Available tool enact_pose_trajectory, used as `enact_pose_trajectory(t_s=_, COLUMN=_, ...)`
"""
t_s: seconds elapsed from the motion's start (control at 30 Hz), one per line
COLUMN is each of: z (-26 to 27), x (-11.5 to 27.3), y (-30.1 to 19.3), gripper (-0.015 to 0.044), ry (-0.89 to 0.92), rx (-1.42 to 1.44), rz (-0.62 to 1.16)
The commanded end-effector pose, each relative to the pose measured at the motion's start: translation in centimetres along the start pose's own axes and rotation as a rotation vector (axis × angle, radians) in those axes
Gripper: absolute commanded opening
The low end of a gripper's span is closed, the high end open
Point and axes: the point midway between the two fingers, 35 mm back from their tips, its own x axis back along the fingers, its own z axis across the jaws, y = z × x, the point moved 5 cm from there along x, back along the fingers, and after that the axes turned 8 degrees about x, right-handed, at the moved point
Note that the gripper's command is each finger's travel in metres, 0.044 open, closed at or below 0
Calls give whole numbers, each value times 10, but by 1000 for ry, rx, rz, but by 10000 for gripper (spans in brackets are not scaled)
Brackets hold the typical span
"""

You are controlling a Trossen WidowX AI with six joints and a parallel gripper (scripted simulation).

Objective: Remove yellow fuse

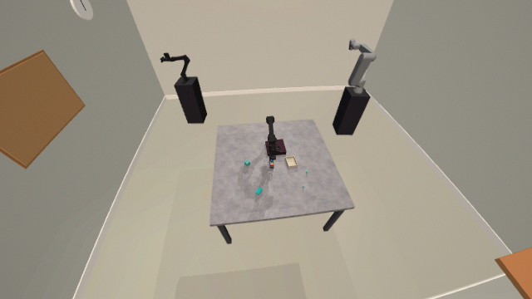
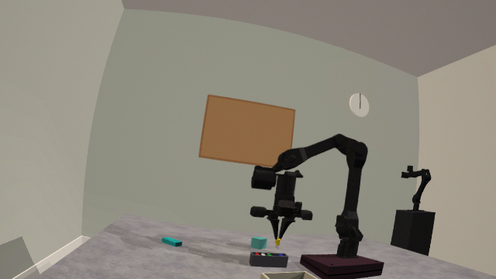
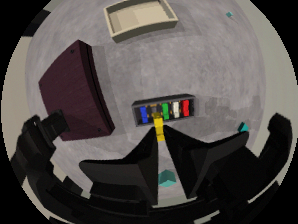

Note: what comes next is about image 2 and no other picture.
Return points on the teal rectangular block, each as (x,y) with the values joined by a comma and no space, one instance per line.
(172,242)

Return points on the teal cube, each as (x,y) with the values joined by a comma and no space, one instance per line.
(259,243)

